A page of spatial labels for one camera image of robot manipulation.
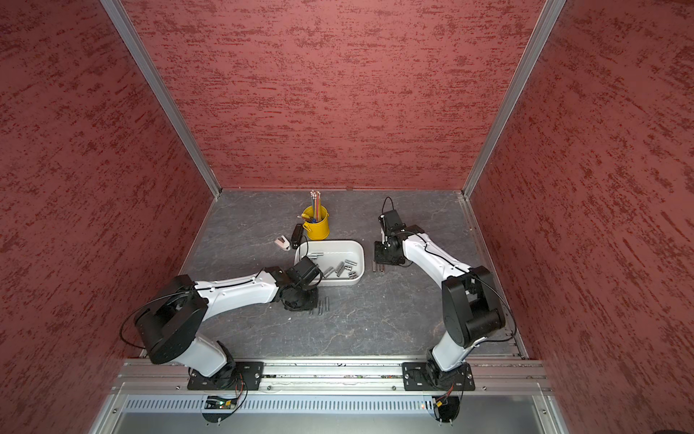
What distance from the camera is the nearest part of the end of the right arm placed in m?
0.66

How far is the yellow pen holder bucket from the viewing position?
0.99 m

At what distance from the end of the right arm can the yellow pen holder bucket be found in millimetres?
261
